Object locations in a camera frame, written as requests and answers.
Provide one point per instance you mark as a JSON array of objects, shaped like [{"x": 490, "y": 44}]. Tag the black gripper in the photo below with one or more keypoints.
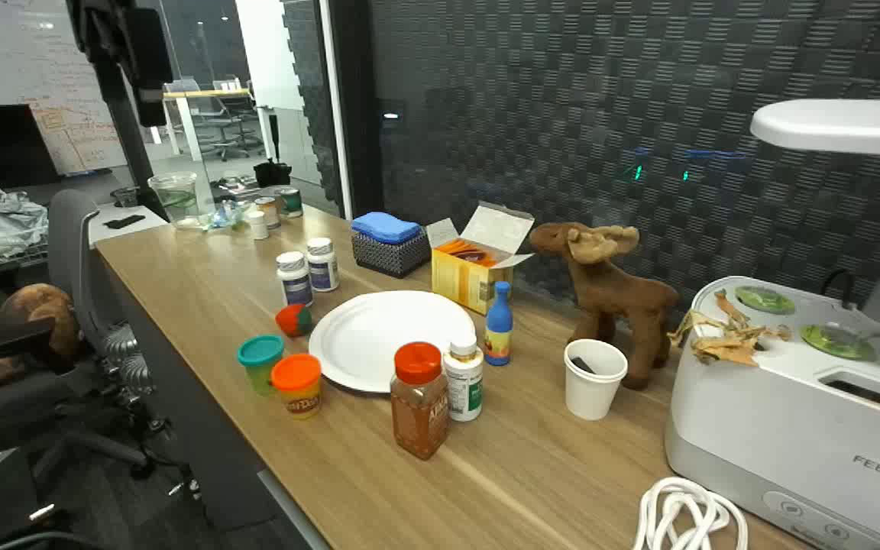
[{"x": 123, "y": 32}]

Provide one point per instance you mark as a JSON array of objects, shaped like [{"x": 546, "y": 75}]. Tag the white pill bottle blue label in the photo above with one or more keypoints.
[
  {"x": 295, "y": 279},
  {"x": 322, "y": 268}
]

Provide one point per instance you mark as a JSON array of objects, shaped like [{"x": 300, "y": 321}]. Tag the small blue bottle yellow label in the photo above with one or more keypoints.
[{"x": 500, "y": 324}]

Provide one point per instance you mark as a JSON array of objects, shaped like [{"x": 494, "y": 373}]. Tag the spice jar orange lid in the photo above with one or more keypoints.
[{"x": 419, "y": 408}]

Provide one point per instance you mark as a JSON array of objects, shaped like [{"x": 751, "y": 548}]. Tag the white pill bottle green label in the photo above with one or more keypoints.
[{"x": 465, "y": 387}]

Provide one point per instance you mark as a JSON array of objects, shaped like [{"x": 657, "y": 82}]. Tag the white paper plate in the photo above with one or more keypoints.
[{"x": 379, "y": 339}]

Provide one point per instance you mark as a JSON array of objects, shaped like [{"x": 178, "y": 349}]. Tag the white background desk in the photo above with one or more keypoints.
[{"x": 196, "y": 96}]

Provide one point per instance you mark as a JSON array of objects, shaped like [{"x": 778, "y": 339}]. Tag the black stand pole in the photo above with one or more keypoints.
[{"x": 135, "y": 138}]

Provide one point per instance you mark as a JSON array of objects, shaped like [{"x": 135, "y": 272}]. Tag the clear plastic bag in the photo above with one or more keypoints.
[{"x": 181, "y": 196}]

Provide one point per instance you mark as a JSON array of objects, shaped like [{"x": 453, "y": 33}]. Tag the black phone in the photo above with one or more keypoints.
[{"x": 123, "y": 222}]

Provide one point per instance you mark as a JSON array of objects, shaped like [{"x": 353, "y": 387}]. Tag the black pot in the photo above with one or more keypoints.
[{"x": 274, "y": 171}]

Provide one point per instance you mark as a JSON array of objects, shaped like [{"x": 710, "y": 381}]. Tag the small white jar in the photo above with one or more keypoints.
[{"x": 258, "y": 228}]

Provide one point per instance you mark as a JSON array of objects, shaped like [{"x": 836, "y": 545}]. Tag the grey office chair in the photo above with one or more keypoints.
[{"x": 73, "y": 263}]

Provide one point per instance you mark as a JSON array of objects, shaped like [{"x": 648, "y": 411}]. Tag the green tin can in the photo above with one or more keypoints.
[{"x": 290, "y": 203}]

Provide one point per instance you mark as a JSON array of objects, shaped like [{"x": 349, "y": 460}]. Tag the brown plush toy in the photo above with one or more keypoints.
[{"x": 43, "y": 308}]

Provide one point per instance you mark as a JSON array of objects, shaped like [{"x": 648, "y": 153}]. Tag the red toy strawberry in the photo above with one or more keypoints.
[{"x": 290, "y": 318}]

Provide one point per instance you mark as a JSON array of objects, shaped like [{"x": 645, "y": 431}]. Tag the grey woven basket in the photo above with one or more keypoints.
[{"x": 390, "y": 257}]

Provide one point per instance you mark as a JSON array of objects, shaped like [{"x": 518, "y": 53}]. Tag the teal lid dough tub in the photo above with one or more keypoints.
[{"x": 260, "y": 354}]

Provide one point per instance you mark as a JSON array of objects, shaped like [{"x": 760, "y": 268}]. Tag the orange lid dough tub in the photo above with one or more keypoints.
[{"x": 298, "y": 378}]

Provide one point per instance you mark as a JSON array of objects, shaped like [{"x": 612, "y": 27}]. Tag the open yellow cardboard box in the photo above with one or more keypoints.
[{"x": 465, "y": 277}]

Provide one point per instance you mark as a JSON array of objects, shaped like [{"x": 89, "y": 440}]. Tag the brown moose plush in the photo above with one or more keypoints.
[{"x": 618, "y": 293}]

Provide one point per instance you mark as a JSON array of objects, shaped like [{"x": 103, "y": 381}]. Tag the white paper cup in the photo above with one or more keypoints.
[{"x": 594, "y": 383}]

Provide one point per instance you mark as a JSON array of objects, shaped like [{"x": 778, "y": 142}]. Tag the dried brown leaves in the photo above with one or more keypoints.
[{"x": 725, "y": 347}]

